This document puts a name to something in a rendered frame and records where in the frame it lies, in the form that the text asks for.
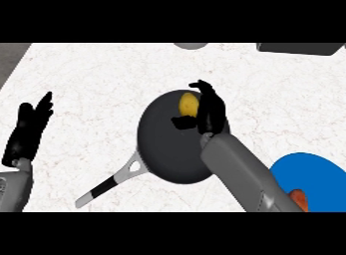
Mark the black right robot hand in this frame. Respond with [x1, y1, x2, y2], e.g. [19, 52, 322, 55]
[171, 79, 227, 136]

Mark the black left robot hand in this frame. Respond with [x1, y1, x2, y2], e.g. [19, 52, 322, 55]
[0, 91, 54, 168]

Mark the yellow lemon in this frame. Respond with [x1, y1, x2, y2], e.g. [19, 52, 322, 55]
[177, 92, 199, 119]

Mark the dark grey frying pan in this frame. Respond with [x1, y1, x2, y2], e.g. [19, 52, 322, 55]
[73, 89, 230, 209]

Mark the blue plate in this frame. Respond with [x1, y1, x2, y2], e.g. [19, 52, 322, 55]
[267, 151, 346, 213]

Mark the grey round object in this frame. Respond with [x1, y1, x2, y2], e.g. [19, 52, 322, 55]
[173, 43, 208, 51]

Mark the dark grey flat appliance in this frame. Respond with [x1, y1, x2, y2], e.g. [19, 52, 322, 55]
[255, 43, 346, 57]

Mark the orange vegetable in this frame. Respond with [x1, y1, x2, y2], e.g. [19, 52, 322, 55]
[286, 188, 309, 213]

